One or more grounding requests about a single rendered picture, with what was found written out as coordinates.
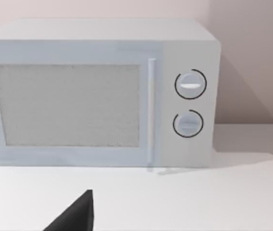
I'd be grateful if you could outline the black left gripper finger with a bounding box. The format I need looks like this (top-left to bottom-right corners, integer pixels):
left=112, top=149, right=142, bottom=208
left=42, top=189, right=95, bottom=231

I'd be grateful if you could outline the pale microwave door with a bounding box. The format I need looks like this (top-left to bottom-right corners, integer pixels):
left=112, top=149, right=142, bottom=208
left=0, top=39, right=163, bottom=168

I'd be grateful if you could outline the pale microwave knob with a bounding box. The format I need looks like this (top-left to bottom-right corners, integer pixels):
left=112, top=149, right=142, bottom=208
left=176, top=113, right=200, bottom=135
left=178, top=72, right=204, bottom=96

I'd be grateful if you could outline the pale microwave oven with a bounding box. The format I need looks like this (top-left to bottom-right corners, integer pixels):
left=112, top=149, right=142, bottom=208
left=0, top=18, right=222, bottom=169

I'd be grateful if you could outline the pale microwave door handle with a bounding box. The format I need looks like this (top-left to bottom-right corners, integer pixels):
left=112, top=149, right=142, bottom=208
left=147, top=57, right=157, bottom=167

